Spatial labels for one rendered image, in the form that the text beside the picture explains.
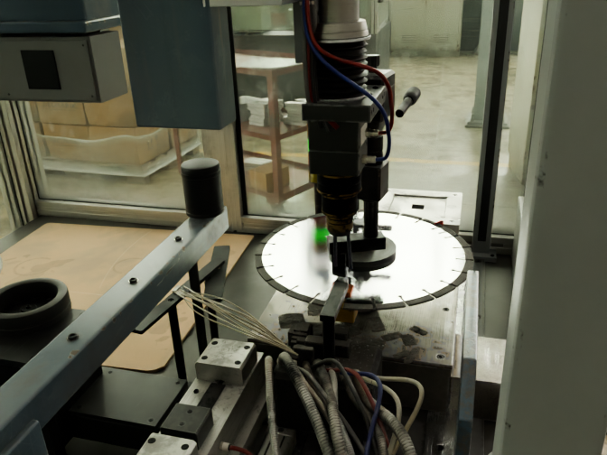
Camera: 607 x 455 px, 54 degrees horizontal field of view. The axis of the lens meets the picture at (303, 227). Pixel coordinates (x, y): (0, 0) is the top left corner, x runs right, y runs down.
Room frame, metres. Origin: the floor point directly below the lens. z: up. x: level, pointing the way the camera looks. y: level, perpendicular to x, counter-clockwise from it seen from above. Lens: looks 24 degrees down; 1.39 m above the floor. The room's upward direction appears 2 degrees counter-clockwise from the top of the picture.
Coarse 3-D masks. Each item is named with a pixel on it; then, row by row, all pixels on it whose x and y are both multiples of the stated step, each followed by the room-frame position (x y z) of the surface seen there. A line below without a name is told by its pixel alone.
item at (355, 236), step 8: (368, 208) 0.79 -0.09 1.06; (376, 208) 0.79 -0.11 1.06; (368, 216) 0.79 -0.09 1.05; (376, 216) 0.79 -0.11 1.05; (368, 224) 0.79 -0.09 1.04; (376, 224) 0.79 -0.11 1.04; (368, 232) 0.79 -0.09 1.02; (376, 232) 0.79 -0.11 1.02; (328, 240) 0.79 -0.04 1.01; (344, 240) 0.78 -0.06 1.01; (352, 240) 0.78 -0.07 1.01; (360, 240) 0.78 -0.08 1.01; (368, 240) 0.78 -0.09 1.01; (376, 240) 0.78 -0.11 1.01; (384, 240) 0.79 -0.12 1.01; (328, 248) 0.79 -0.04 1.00; (344, 248) 0.78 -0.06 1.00; (352, 248) 0.78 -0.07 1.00; (360, 248) 0.78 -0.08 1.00; (368, 248) 0.78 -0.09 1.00; (376, 248) 0.78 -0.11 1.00; (384, 248) 0.79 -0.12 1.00; (344, 256) 0.78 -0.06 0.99; (344, 264) 0.78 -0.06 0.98; (336, 272) 0.78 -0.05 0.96; (344, 272) 0.78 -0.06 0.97
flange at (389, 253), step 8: (392, 240) 0.89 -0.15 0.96; (392, 248) 0.86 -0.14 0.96; (352, 256) 0.84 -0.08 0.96; (360, 256) 0.83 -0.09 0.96; (368, 256) 0.83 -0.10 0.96; (376, 256) 0.83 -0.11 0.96; (384, 256) 0.83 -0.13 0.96; (392, 256) 0.84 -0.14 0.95; (352, 264) 0.82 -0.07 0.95; (360, 264) 0.82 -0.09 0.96; (368, 264) 0.82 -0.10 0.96; (376, 264) 0.82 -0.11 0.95
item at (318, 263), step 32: (320, 224) 0.99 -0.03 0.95; (384, 224) 0.98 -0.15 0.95; (416, 224) 0.97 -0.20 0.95; (288, 256) 0.86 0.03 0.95; (320, 256) 0.86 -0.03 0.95; (416, 256) 0.85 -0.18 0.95; (448, 256) 0.84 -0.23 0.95; (320, 288) 0.76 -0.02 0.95; (384, 288) 0.75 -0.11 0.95; (416, 288) 0.75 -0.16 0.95
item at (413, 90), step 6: (408, 90) 0.83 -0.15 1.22; (414, 90) 0.83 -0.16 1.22; (408, 96) 0.82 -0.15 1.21; (414, 96) 0.82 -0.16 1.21; (402, 102) 0.80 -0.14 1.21; (408, 102) 0.80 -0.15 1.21; (414, 102) 0.82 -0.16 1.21; (402, 108) 0.78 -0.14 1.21; (396, 114) 0.78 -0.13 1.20; (402, 114) 0.78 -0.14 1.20
